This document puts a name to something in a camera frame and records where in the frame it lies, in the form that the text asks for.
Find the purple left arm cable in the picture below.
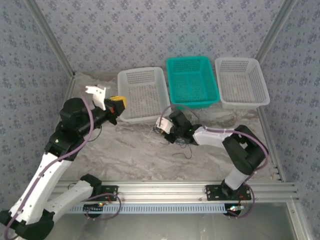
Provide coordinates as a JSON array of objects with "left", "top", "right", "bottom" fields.
[{"left": 3, "top": 92, "right": 123, "bottom": 238}]

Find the white plastic basket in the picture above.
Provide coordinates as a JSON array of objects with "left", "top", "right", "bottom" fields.
[
  {"left": 116, "top": 66, "right": 173, "bottom": 125},
  {"left": 214, "top": 57, "right": 271, "bottom": 110}
]

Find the aluminium front rail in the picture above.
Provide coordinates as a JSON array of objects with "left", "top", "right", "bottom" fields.
[{"left": 47, "top": 180, "right": 300, "bottom": 204}]

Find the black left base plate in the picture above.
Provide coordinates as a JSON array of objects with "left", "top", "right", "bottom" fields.
[{"left": 98, "top": 184, "right": 119, "bottom": 202}]

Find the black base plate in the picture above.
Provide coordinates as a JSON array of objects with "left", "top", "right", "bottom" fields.
[
  {"left": 98, "top": 184, "right": 119, "bottom": 202},
  {"left": 205, "top": 184, "right": 252, "bottom": 202}
]

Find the thin blue cable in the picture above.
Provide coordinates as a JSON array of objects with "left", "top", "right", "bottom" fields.
[{"left": 151, "top": 126, "right": 188, "bottom": 147}]

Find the aluminium frame post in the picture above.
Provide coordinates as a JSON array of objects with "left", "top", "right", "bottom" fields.
[
  {"left": 254, "top": 0, "right": 300, "bottom": 63},
  {"left": 286, "top": 201, "right": 312, "bottom": 240},
  {"left": 23, "top": 0, "right": 77, "bottom": 77}
]

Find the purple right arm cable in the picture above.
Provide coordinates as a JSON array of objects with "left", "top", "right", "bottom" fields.
[{"left": 159, "top": 103, "right": 270, "bottom": 220}]

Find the white slotted cable duct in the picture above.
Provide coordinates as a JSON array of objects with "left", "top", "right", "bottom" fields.
[{"left": 66, "top": 202, "right": 227, "bottom": 215}]

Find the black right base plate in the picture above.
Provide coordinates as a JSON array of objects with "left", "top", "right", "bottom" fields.
[{"left": 205, "top": 184, "right": 252, "bottom": 202}]

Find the teal plastic basket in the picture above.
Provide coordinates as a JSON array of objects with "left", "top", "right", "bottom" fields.
[{"left": 166, "top": 56, "right": 221, "bottom": 110}]

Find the small circuit board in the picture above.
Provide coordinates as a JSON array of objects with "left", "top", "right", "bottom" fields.
[
  {"left": 226, "top": 204, "right": 245, "bottom": 216},
  {"left": 83, "top": 202, "right": 105, "bottom": 214}
]

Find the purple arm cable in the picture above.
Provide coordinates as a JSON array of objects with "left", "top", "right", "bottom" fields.
[
  {"left": 159, "top": 103, "right": 270, "bottom": 220},
  {"left": 3, "top": 92, "right": 123, "bottom": 238}
]

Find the grey metal panel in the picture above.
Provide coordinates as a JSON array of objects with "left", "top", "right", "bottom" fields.
[{"left": 49, "top": 202, "right": 298, "bottom": 240}]

